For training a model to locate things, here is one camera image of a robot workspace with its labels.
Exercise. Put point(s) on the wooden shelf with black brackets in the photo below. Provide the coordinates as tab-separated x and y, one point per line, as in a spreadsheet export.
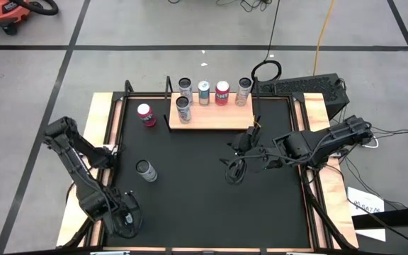
221	118

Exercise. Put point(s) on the silver can with dark top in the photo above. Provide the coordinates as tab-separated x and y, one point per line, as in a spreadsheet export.
148	173
183	106
185	85

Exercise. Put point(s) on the black computer case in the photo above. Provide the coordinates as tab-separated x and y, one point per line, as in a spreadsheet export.
317	86

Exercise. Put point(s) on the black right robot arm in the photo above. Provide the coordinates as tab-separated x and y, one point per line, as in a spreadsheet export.
331	138

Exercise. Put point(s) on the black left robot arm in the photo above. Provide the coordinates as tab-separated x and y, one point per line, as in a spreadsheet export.
71	156

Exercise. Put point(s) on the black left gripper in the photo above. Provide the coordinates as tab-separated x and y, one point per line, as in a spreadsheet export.
110	210

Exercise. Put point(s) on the white paper sign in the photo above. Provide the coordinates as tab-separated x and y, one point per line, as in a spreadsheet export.
361	196

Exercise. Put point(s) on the black metal table frame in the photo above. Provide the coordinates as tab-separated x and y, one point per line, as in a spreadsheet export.
147	95

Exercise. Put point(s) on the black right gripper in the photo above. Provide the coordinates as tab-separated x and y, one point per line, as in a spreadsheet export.
260	157

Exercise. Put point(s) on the black table mat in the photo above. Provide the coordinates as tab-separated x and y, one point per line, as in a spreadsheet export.
197	212

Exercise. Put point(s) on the silver can with orange print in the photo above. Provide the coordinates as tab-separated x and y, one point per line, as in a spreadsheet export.
243	92

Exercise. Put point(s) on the black beam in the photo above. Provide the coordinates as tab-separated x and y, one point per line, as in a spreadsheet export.
395	217

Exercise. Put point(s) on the red soda can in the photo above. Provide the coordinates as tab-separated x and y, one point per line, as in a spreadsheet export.
222	93
146	117

